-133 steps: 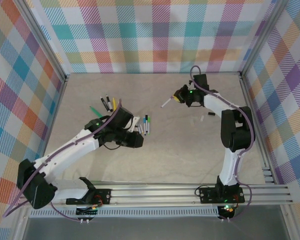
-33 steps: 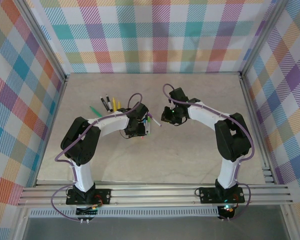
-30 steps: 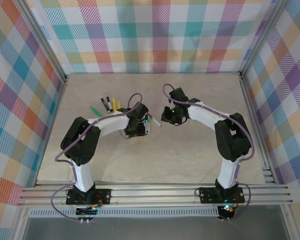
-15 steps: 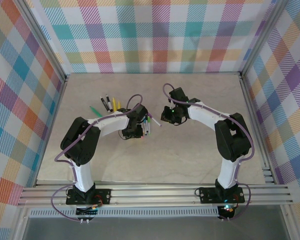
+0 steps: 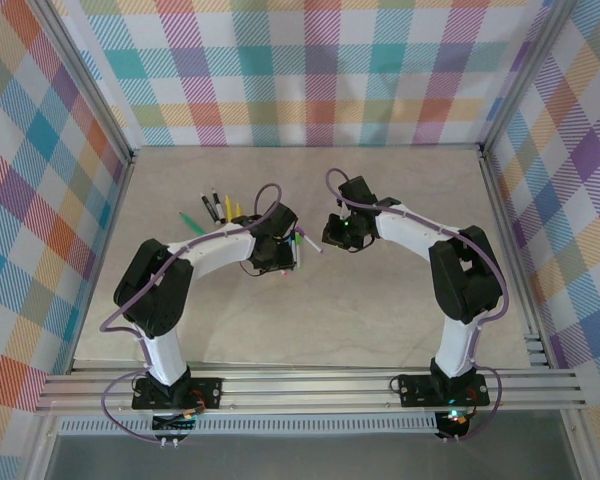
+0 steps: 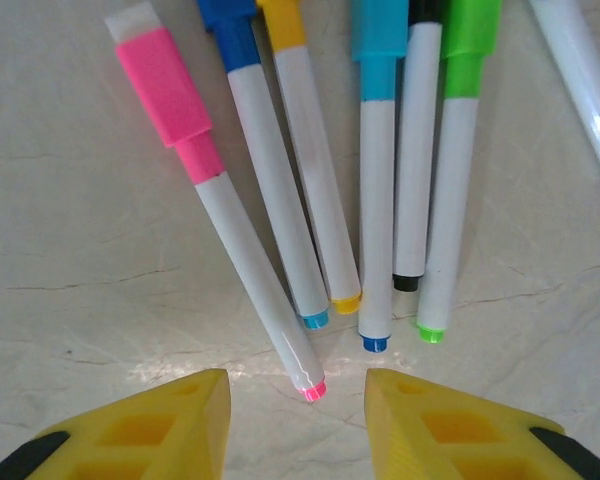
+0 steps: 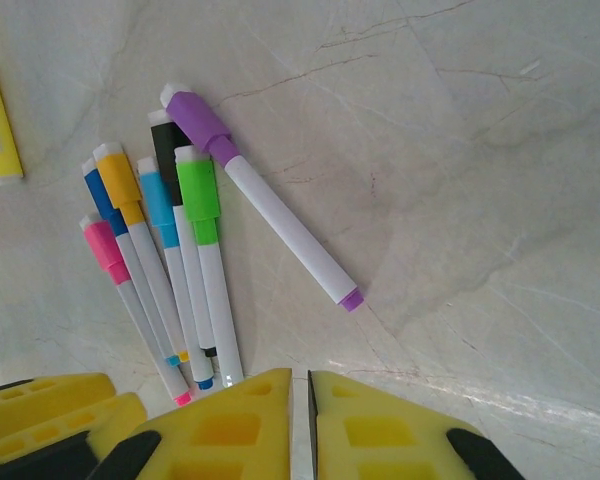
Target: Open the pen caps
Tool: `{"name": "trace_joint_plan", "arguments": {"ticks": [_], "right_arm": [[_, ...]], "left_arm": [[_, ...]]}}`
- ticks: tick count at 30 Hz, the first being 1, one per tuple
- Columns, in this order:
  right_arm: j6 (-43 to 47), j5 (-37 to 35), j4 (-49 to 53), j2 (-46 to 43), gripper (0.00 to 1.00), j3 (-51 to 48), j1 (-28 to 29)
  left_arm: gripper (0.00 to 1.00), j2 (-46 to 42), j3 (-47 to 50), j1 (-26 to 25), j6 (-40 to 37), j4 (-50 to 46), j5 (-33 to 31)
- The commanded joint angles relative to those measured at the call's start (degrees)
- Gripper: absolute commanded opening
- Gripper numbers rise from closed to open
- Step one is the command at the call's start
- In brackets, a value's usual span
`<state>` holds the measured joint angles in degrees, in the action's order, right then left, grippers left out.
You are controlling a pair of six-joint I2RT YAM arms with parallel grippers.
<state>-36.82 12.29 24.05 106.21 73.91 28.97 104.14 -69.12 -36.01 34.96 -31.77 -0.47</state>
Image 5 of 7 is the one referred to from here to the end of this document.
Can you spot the white marker green cap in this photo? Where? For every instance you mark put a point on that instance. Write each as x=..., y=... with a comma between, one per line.
x=298, y=236

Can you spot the small purple whiteboard pen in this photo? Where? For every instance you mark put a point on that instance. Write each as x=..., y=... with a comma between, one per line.
x=311, y=241

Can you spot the yellow highlighter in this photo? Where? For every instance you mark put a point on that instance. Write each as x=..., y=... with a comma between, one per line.
x=238, y=210
x=228, y=207

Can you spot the slim black barcode marker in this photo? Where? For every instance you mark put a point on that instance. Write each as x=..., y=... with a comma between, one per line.
x=219, y=206

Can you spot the thick black marker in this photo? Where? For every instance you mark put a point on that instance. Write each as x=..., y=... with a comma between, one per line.
x=209, y=207

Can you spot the green highlighter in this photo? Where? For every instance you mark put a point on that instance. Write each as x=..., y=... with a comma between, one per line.
x=192, y=224

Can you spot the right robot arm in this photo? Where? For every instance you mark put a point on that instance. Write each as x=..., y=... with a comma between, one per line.
x=410, y=230

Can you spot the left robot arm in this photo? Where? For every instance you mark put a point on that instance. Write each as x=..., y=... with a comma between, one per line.
x=220, y=250

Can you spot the black orange power connector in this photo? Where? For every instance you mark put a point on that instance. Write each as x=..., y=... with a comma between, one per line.
x=172, y=424
x=455, y=419

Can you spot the aluminium table edge rail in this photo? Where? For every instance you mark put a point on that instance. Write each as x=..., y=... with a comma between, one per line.
x=105, y=250
x=305, y=147
x=497, y=200

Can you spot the wide aluminium mounting rail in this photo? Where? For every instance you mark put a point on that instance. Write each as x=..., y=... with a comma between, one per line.
x=305, y=390

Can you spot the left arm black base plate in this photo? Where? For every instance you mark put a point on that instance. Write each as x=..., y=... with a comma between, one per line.
x=207, y=392

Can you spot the aluminium frame post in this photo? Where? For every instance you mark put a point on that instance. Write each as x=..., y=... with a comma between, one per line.
x=91, y=75
x=519, y=75
x=582, y=447
x=40, y=447

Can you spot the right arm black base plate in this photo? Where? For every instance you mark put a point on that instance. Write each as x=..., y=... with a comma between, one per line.
x=415, y=390

